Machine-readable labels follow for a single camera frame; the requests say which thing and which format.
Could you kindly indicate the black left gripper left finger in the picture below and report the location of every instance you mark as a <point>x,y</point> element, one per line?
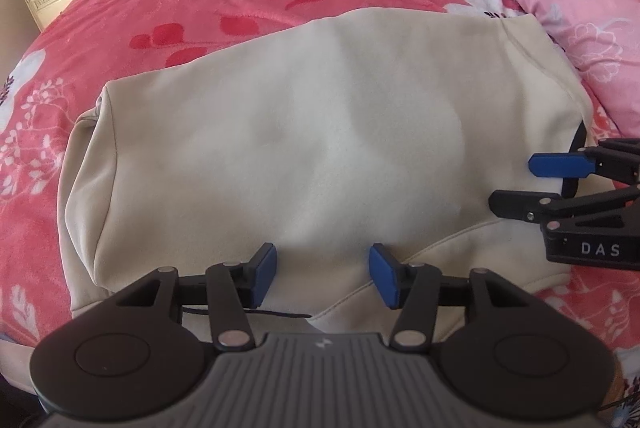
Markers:
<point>231,288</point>

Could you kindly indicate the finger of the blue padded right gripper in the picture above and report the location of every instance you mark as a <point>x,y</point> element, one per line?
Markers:
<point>616,159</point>

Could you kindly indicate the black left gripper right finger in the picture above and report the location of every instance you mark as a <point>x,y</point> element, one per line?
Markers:
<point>413,291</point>

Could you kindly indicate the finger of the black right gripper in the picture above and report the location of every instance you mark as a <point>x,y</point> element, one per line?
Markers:
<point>539,207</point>

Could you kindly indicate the cream jacket with black trim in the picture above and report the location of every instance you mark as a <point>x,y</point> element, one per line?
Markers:
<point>380,125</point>

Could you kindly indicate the red floral bedsheet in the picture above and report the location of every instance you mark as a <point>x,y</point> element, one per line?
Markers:
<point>94,42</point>

